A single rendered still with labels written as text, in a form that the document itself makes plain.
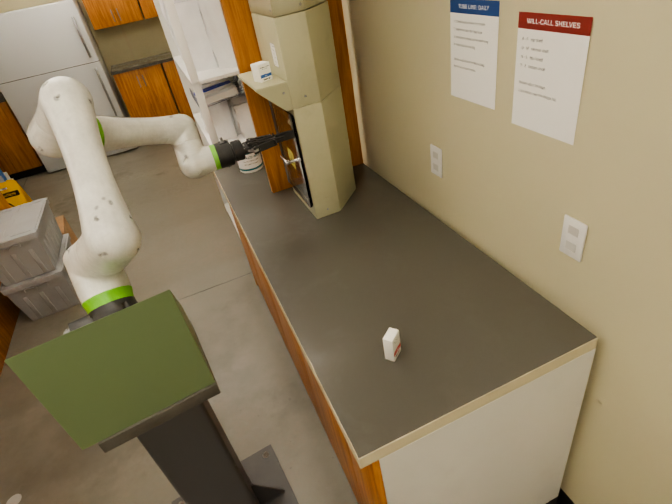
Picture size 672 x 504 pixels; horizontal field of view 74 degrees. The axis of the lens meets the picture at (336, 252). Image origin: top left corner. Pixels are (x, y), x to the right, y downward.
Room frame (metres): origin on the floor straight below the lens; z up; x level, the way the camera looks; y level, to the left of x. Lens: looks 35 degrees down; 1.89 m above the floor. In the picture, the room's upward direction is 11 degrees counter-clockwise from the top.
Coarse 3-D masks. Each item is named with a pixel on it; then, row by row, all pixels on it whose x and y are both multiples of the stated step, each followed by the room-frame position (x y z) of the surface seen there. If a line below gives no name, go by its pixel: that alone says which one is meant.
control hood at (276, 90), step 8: (248, 72) 1.90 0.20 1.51; (248, 80) 1.76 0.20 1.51; (272, 80) 1.69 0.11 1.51; (280, 80) 1.66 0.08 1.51; (256, 88) 1.62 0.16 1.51; (264, 88) 1.61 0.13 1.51; (272, 88) 1.61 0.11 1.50; (280, 88) 1.62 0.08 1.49; (288, 88) 1.63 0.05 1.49; (264, 96) 1.60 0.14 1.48; (272, 96) 1.61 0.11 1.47; (280, 96) 1.62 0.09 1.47; (288, 96) 1.63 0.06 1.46; (280, 104) 1.62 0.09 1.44; (288, 104) 1.63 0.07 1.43
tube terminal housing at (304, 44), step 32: (256, 32) 1.92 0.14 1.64; (288, 32) 1.64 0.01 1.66; (320, 32) 1.74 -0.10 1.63; (288, 64) 1.64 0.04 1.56; (320, 64) 1.70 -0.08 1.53; (320, 96) 1.66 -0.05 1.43; (320, 128) 1.66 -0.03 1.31; (320, 160) 1.65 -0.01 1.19; (320, 192) 1.64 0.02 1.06; (352, 192) 1.80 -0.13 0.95
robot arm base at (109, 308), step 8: (128, 296) 0.97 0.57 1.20; (104, 304) 0.93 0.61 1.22; (112, 304) 0.93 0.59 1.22; (120, 304) 0.93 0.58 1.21; (128, 304) 0.94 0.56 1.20; (96, 312) 0.92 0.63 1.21; (104, 312) 0.91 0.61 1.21; (112, 312) 0.91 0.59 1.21; (80, 320) 0.92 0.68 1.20; (88, 320) 0.92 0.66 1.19; (96, 320) 0.90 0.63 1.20; (72, 328) 0.90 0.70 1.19
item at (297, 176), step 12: (276, 108) 1.83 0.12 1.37; (276, 120) 1.89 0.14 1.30; (288, 120) 1.68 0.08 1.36; (288, 144) 1.77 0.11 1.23; (288, 156) 1.82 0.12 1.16; (300, 156) 1.64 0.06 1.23; (288, 168) 1.88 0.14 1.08; (300, 168) 1.66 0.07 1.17; (300, 180) 1.71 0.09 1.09; (300, 192) 1.76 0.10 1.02
